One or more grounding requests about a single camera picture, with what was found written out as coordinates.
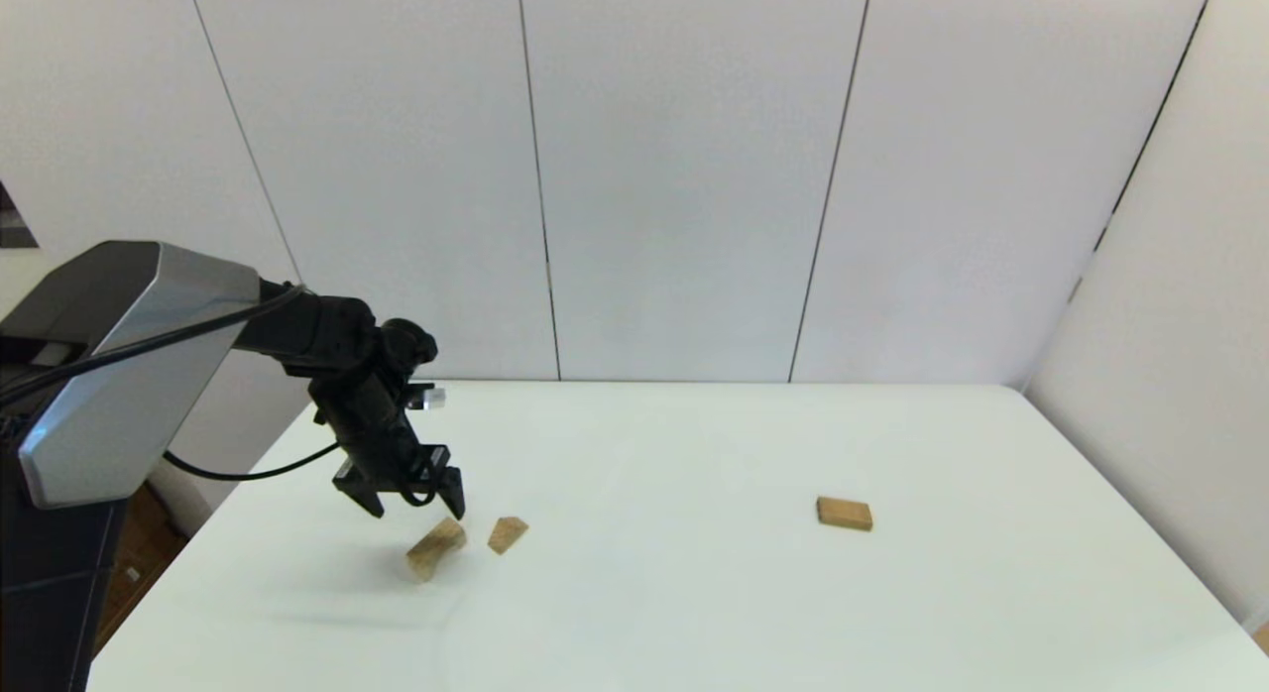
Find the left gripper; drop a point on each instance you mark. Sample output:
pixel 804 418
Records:
pixel 372 424

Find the arched wooden building block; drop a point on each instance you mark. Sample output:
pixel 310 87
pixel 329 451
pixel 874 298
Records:
pixel 434 550

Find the rectangular wooden building block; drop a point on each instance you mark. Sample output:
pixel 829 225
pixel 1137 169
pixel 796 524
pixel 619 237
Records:
pixel 844 514

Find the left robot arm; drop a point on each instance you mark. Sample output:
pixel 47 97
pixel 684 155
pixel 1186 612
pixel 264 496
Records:
pixel 129 375

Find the triangular wooden building block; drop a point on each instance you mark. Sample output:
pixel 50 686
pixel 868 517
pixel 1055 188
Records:
pixel 508 534

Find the brown cardboard box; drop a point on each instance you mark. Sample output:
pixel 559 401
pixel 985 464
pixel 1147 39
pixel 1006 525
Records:
pixel 139 543

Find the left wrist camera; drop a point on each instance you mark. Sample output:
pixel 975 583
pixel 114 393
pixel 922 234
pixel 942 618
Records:
pixel 433 398

